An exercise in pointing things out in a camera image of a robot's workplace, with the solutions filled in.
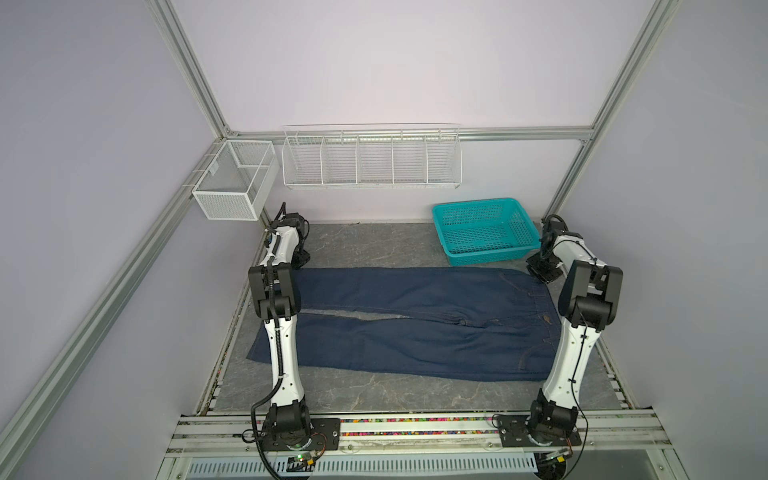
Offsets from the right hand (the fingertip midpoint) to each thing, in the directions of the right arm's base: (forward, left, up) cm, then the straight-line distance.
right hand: (538, 276), depth 104 cm
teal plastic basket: (+23, +15, -1) cm, 28 cm away
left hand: (+2, +84, +2) cm, 84 cm away
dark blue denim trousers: (-18, +34, +1) cm, 38 cm away
